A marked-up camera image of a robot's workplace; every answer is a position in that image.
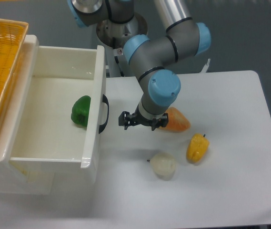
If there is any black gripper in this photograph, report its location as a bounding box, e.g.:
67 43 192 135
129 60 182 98
119 111 169 131

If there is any white top drawer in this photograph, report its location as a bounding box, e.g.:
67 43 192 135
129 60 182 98
8 45 110 185

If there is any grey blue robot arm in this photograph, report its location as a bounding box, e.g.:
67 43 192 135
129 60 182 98
68 0 211 129

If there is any white drawer cabinet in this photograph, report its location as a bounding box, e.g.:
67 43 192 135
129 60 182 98
0 35 54 195

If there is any orange triangular bread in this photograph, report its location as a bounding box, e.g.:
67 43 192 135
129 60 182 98
159 107 191 133

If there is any white pear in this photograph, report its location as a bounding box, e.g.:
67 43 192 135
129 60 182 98
147 152 177 180

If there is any yellow bell pepper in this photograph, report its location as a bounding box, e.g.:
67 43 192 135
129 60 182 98
186 133 210 163

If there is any green bell pepper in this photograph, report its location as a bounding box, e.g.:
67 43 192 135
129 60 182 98
71 95 91 127

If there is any yellow woven basket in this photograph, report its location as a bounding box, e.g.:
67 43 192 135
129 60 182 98
0 19 29 116

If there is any white metal bracket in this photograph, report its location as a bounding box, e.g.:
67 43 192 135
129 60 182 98
200 58 211 73

